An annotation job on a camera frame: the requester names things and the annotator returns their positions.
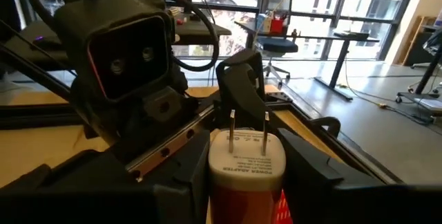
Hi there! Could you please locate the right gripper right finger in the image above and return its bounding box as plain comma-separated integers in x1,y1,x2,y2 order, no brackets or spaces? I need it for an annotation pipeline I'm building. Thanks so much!
278,129,442,224

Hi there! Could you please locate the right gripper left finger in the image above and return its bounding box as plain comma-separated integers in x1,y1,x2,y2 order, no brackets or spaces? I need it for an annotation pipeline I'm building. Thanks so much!
0,129,211,224

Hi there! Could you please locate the red plastic mesh basket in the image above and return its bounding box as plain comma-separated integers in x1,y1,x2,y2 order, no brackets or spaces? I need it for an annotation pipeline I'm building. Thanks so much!
274,189,294,224

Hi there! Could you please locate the red plug charger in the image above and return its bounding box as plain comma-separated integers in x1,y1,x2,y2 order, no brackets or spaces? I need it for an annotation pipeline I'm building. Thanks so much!
206,109,287,224

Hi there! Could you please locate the blue seat office chair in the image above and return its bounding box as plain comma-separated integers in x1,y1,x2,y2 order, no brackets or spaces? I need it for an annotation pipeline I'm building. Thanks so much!
253,0,300,86

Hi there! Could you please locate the blue box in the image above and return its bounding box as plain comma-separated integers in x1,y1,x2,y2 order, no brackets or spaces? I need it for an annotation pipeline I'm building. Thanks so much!
256,13,272,33

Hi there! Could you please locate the red pen cup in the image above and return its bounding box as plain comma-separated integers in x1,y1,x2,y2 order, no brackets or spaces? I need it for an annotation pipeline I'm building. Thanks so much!
269,18,285,34

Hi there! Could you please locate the black standing desk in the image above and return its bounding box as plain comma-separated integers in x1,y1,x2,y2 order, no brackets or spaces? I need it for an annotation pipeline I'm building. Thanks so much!
234,19,381,101

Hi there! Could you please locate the black rolling stand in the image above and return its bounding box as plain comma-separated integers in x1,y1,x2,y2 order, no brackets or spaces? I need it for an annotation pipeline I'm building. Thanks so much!
395,30,442,104

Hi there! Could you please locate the large window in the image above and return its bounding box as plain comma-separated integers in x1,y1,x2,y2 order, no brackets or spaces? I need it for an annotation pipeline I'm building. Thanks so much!
162,0,421,61

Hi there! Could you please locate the wooden framed panel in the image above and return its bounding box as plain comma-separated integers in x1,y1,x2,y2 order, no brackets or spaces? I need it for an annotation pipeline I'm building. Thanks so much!
393,15,438,66

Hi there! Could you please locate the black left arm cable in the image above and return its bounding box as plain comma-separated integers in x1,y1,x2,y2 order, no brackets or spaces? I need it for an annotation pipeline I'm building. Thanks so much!
162,0,221,73

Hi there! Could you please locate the black frame clamp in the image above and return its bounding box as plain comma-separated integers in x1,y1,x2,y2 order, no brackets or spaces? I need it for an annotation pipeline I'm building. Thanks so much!
309,115,342,138

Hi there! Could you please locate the yellow extension cable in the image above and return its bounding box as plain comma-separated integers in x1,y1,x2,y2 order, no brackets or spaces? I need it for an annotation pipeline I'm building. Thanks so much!
343,57,387,109

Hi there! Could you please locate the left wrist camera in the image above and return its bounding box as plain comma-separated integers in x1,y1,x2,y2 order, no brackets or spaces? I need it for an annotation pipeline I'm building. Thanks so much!
55,0,175,102

